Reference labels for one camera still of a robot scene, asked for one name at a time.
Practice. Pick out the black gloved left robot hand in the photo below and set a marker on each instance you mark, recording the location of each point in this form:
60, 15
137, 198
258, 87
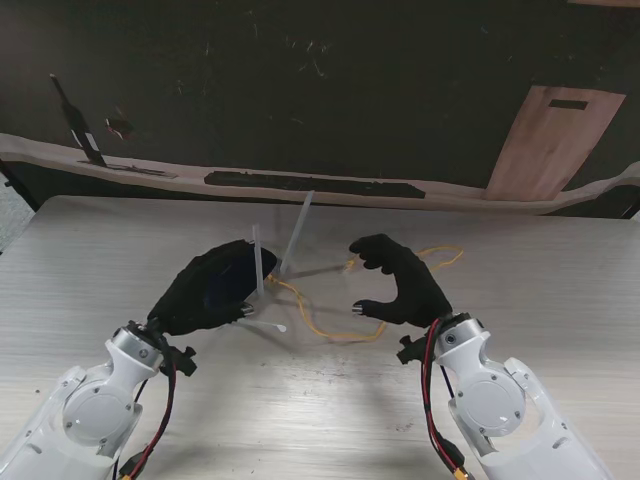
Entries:
190, 300

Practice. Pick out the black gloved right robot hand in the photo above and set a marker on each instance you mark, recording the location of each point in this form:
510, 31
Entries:
415, 290

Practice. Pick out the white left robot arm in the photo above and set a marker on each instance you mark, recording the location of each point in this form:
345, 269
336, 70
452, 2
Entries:
85, 410

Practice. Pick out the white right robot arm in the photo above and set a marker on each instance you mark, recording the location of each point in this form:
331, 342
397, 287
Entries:
500, 400

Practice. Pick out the beige backdrop ledge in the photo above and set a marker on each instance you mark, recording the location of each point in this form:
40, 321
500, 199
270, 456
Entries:
450, 202

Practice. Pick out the wooden cutting board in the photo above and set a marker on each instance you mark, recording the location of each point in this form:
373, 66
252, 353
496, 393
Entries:
550, 145

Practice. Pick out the dark wine bottle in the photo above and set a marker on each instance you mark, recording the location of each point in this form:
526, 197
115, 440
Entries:
80, 125

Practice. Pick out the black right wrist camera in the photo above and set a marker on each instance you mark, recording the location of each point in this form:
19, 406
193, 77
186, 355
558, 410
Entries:
412, 350

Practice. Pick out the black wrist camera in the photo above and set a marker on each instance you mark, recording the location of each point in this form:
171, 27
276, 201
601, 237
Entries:
185, 362
412, 350

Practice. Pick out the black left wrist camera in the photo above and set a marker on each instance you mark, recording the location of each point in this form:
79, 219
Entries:
185, 362

